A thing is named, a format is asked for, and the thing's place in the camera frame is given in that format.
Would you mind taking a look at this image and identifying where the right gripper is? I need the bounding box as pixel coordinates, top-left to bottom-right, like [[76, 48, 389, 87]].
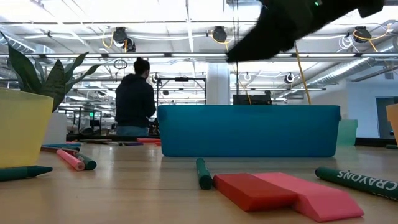
[[226, 0, 315, 62]]

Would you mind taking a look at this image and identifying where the blue plastic bin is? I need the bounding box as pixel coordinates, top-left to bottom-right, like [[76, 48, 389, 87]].
[[157, 104, 341, 158]]

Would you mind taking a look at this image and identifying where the green plant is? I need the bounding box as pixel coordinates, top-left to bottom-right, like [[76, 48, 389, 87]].
[[0, 30, 102, 146]]

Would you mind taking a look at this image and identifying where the pink pen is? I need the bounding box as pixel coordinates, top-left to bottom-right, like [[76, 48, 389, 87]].
[[55, 149, 86, 172]]

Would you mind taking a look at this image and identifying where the brown pencil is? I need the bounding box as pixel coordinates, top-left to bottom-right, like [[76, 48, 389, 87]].
[[40, 146, 78, 156]]

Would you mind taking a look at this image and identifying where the yellow plastic bin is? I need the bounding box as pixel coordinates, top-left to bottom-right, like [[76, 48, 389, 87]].
[[0, 88, 54, 169]]

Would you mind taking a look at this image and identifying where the white column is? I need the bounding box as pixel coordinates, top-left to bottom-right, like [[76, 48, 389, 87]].
[[206, 63, 231, 106]]

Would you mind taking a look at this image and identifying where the black computer case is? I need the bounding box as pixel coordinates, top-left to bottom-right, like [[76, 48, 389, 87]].
[[233, 94, 273, 106]]

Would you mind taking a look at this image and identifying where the teal plastic bin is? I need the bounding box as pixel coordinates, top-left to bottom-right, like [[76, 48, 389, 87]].
[[337, 119, 358, 147]]

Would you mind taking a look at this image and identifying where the person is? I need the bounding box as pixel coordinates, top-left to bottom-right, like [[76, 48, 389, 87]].
[[114, 57, 157, 138]]

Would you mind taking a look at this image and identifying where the red eraser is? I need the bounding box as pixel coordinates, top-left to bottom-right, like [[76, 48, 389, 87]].
[[213, 173, 299, 213]]

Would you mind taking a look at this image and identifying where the dark door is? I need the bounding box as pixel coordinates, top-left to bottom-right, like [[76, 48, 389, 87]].
[[375, 96, 398, 139]]

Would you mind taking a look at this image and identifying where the rig light bar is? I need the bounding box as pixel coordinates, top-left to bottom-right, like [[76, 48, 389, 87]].
[[0, 51, 398, 62]]

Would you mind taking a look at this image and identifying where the pink eraser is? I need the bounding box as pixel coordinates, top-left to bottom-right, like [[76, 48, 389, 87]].
[[253, 172, 364, 222]]

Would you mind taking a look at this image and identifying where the blue pen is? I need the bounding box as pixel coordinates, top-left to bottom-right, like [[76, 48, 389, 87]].
[[42, 142, 82, 149]]

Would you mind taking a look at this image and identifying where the black hanging cable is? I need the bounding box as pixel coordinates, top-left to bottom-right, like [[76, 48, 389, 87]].
[[235, 0, 240, 96]]

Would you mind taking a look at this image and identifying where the black ceiling cable reel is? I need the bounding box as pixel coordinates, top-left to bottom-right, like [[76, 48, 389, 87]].
[[111, 26, 137, 53], [211, 26, 229, 44], [353, 26, 370, 44]]

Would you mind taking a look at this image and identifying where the yellow hanging cable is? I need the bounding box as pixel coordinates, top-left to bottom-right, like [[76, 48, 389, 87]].
[[294, 42, 313, 106]]

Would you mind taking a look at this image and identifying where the distant black frame stand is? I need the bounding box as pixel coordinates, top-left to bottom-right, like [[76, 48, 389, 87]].
[[156, 77, 207, 106]]

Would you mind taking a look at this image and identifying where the silver ventilation duct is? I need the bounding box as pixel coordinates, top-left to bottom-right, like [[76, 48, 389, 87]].
[[306, 37, 398, 88]]

